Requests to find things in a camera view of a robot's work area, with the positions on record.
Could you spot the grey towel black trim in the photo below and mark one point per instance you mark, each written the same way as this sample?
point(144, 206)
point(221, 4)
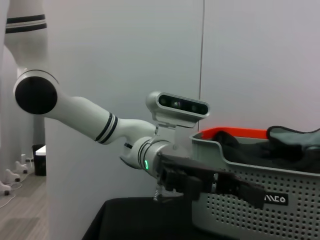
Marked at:
point(287, 136)

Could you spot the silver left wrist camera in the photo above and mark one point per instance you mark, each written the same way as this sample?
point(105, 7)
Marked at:
point(180, 102)

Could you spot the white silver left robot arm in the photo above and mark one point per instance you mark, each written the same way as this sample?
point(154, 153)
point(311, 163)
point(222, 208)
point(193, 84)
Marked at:
point(82, 112)

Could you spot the grey perforated storage box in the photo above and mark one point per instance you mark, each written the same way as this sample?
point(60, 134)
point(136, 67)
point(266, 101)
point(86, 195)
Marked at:
point(250, 220)

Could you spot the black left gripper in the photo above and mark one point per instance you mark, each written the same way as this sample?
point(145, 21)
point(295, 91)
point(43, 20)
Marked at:
point(180, 175)

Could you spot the black bin with white lid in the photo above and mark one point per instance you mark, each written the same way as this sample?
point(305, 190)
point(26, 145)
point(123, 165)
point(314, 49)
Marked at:
point(39, 160)

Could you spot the black cloth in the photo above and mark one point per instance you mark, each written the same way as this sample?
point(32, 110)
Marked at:
point(250, 150)

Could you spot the black tablecloth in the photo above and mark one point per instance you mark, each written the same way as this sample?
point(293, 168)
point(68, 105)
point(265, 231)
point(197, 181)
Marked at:
point(137, 220)

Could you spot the orange box rim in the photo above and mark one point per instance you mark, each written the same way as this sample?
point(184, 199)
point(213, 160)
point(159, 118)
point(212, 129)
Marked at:
point(225, 130)

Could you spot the white wheeled stand base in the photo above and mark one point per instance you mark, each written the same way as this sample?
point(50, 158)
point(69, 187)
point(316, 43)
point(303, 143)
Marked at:
point(12, 175)

